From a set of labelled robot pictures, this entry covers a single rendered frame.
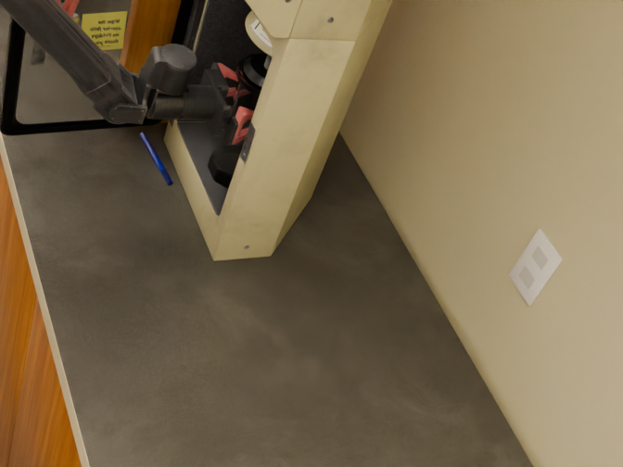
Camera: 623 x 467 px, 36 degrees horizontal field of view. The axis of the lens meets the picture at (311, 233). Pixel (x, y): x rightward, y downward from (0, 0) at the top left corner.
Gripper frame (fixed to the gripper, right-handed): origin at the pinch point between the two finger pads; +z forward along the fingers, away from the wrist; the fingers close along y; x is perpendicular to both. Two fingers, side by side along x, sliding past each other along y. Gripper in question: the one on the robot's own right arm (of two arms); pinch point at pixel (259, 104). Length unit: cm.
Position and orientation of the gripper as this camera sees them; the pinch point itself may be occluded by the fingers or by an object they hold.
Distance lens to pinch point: 166.6
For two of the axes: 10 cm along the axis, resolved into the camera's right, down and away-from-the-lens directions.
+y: -3.6, -7.2, 5.9
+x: -3.3, 6.9, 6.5
